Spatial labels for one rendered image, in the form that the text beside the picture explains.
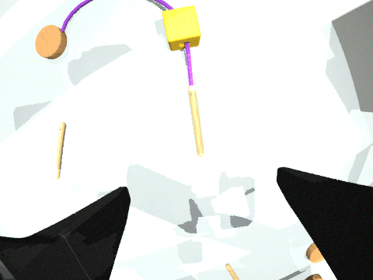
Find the yellow block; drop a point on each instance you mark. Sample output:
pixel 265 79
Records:
pixel 182 25

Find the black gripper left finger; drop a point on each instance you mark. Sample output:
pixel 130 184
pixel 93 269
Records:
pixel 82 246

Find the round wooden button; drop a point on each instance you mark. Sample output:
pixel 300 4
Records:
pixel 51 42

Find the thin wooden stick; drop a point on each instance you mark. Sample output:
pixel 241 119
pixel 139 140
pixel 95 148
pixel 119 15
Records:
pixel 62 126

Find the wooden stick with purple string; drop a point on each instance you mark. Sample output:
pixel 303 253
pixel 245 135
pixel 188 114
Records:
pixel 192 87

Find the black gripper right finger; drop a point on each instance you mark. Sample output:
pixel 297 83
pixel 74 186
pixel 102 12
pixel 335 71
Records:
pixel 338 216

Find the round wooden disc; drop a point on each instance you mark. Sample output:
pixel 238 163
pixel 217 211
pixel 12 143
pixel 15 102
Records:
pixel 314 277
pixel 313 254

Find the short tan wooden stick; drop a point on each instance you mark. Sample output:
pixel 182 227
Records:
pixel 232 273

